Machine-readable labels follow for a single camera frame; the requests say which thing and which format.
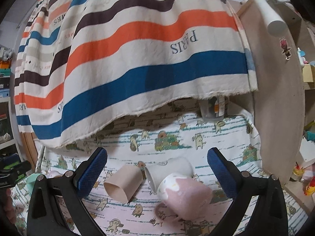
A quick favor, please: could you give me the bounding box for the beige square paper cup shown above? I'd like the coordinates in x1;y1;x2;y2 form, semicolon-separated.
104;165;143;203

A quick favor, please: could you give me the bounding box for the white cup with pink base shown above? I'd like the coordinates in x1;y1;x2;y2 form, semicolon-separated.
47;171;62;178

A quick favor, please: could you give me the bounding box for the mint green cup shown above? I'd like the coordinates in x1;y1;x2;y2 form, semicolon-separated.
26;173;41;195

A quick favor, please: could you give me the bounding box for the white cylindrical cup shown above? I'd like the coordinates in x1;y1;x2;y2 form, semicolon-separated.
145;157;194;194

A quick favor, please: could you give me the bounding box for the right side cluttered shelf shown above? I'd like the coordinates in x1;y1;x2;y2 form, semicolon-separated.
293;48;314;207

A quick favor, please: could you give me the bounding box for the left side storage shelf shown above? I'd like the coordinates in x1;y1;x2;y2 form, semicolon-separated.
1;46;19;157

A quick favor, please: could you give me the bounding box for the pink and white mug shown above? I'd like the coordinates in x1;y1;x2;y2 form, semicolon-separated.
154;173;212;221

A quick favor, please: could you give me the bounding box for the brown wooden board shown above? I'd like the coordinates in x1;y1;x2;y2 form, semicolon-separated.
231;2;305;184

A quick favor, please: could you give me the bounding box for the clear plastic container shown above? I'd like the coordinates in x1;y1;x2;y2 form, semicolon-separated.
199;96;229;123

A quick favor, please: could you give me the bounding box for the striped Paris curtain cloth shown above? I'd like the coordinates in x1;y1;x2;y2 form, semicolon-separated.
14;0;258;148

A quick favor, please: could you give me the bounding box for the cartoon sticker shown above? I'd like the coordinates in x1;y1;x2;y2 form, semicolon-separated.
280;37;292;61

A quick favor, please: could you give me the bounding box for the white tube lamp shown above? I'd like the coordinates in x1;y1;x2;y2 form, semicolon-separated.
253;0;287;37

